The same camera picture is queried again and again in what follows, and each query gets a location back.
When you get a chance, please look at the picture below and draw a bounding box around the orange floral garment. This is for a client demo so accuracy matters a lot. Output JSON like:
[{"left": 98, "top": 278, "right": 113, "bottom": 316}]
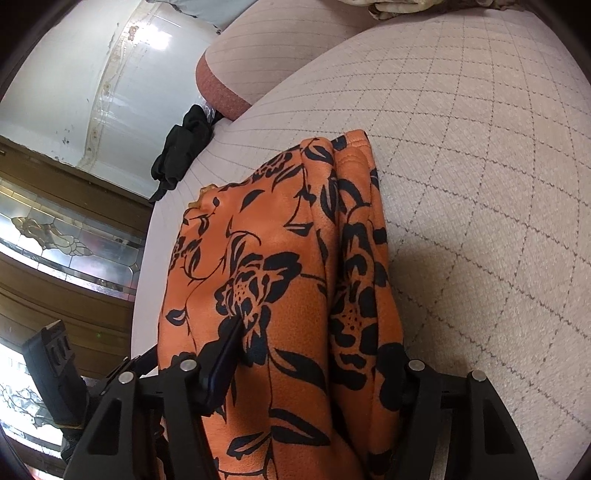
[{"left": 157, "top": 130, "right": 409, "bottom": 480}]

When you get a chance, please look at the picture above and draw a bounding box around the cream patterned cloth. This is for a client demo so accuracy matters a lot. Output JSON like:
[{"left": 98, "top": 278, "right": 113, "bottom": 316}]
[{"left": 367, "top": 0, "right": 467, "bottom": 20}]

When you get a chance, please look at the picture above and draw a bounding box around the black cloth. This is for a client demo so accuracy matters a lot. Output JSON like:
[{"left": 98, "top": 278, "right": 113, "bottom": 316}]
[{"left": 148, "top": 104, "right": 215, "bottom": 203}]

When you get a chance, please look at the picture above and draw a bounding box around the wooden stained glass door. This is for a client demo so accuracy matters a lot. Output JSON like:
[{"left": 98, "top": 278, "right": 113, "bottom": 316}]
[{"left": 0, "top": 138, "right": 155, "bottom": 462}]

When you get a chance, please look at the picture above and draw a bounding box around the pink quilted bed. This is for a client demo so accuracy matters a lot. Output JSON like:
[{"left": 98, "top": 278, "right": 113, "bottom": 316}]
[{"left": 131, "top": 0, "right": 591, "bottom": 480}]

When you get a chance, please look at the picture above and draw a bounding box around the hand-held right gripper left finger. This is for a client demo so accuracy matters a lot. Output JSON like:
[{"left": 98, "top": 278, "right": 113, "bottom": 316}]
[{"left": 65, "top": 316, "right": 244, "bottom": 480}]

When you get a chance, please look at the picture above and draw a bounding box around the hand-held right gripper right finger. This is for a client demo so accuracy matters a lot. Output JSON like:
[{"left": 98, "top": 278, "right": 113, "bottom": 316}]
[{"left": 394, "top": 357, "right": 539, "bottom": 480}]

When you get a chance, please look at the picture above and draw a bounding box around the grey-blue pillow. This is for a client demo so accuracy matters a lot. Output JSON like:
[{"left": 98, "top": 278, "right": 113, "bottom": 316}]
[{"left": 152, "top": 0, "right": 243, "bottom": 34}]

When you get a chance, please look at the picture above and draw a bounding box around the pink bolster pillow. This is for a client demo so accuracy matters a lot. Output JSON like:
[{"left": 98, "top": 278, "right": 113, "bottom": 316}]
[{"left": 196, "top": 0, "right": 370, "bottom": 121}]

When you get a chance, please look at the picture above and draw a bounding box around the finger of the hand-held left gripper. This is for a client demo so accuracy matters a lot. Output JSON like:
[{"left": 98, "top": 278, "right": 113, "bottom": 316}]
[{"left": 87, "top": 344, "right": 160, "bottom": 394}]

